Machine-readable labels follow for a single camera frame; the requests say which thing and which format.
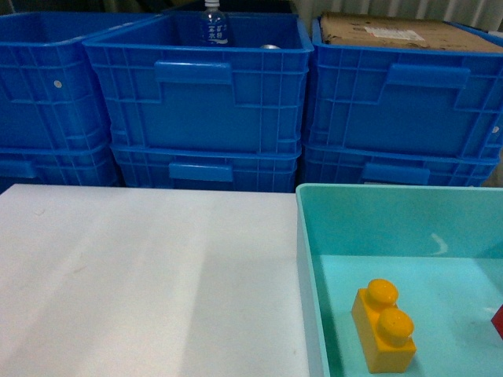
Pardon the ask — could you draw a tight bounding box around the red toy block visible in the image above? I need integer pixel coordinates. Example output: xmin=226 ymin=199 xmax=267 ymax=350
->
xmin=491 ymin=306 xmax=503 ymax=339

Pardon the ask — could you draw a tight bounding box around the yellow toy block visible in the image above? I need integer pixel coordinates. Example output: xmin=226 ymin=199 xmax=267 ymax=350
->
xmin=351 ymin=279 xmax=417 ymax=374

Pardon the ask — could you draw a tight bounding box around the lower right blue crate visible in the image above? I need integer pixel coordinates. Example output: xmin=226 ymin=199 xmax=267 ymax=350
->
xmin=298 ymin=145 xmax=499 ymax=187

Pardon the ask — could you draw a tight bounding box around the blue crate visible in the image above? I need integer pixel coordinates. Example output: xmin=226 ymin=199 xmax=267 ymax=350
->
xmin=1 ymin=144 xmax=123 ymax=192
xmin=84 ymin=11 xmax=313 ymax=155
xmin=111 ymin=144 xmax=300 ymax=192
xmin=298 ymin=145 xmax=499 ymax=187
xmin=1 ymin=12 xmax=149 ymax=151
xmin=303 ymin=20 xmax=502 ymax=159

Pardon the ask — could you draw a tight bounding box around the lower middle blue crate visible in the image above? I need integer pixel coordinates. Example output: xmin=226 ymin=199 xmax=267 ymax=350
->
xmin=111 ymin=144 xmax=300 ymax=192

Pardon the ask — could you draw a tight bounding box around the upper middle blue crate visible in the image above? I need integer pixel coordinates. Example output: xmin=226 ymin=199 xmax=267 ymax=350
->
xmin=84 ymin=11 xmax=313 ymax=155

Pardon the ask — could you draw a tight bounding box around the clear water bottle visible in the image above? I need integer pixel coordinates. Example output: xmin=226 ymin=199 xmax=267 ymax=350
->
xmin=200 ymin=0 xmax=229 ymax=46

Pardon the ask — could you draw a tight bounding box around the lower left blue crate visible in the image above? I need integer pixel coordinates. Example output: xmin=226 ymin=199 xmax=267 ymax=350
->
xmin=1 ymin=144 xmax=123 ymax=192

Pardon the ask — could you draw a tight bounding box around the brown cardboard sheet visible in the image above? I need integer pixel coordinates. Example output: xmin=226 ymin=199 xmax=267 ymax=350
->
xmin=320 ymin=12 xmax=502 ymax=53

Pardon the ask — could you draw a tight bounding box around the teal plastic bin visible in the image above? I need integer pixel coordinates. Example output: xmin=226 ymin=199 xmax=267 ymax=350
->
xmin=296 ymin=184 xmax=502 ymax=376

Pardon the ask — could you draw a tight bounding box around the upper right blue crate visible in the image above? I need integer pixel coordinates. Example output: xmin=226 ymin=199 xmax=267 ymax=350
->
xmin=303 ymin=20 xmax=502 ymax=159

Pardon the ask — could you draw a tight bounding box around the upper left blue crate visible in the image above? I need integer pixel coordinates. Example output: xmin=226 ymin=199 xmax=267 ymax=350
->
xmin=1 ymin=12 xmax=149 ymax=151

